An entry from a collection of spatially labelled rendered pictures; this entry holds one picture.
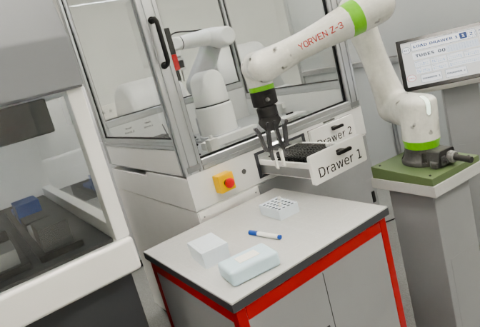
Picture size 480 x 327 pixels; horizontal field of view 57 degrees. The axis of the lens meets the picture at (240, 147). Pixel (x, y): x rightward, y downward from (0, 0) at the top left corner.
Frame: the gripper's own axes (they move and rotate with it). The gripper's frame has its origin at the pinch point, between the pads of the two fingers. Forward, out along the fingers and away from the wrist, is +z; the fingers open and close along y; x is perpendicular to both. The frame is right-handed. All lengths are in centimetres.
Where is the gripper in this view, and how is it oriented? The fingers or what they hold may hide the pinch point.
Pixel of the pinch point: (278, 158)
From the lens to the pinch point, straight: 163.3
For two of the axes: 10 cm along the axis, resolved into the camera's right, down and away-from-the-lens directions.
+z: 2.5, 9.5, 1.9
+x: -2.0, -1.4, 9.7
